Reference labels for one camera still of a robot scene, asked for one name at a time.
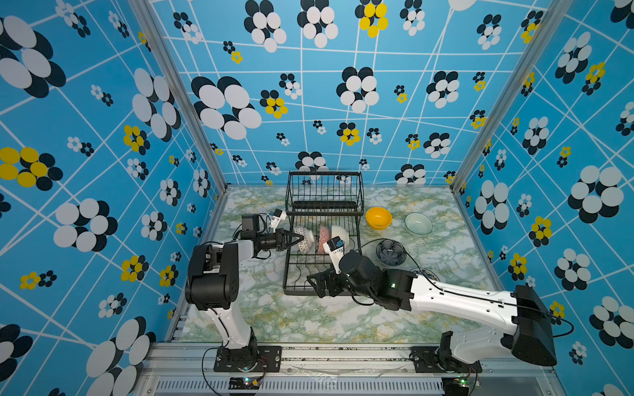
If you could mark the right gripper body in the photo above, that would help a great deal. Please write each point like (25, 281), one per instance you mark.
(339, 284)

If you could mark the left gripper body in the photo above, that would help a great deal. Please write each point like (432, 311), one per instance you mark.
(271, 242)

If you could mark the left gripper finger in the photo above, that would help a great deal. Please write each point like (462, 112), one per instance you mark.
(297, 244)
(293, 235)

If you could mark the white red lattice bowl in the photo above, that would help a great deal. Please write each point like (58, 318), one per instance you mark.
(307, 245)

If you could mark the plain white bowl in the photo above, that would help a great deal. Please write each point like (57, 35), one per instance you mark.
(341, 233)

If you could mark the dark blue patterned bowl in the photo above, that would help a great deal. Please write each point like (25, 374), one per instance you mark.
(391, 253)

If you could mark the blue yellow floral bowl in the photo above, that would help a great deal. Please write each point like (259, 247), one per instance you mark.
(430, 274)

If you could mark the black floral pink bowl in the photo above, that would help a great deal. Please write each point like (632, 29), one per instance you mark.
(324, 237)

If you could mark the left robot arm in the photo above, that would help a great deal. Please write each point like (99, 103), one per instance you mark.
(213, 285)

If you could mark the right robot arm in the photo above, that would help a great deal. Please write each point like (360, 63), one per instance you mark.
(513, 323)

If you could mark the black two-tier dish rack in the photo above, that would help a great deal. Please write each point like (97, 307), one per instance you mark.
(321, 206)

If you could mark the pale green glass bowl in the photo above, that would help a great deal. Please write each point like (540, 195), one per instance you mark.
(418, 223)

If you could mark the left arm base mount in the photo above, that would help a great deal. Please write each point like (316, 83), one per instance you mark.
(249, 359)

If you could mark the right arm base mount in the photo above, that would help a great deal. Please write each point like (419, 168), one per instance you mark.
(432, 360)

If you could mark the aluminium front rail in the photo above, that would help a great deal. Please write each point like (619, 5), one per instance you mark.
(338, 369)

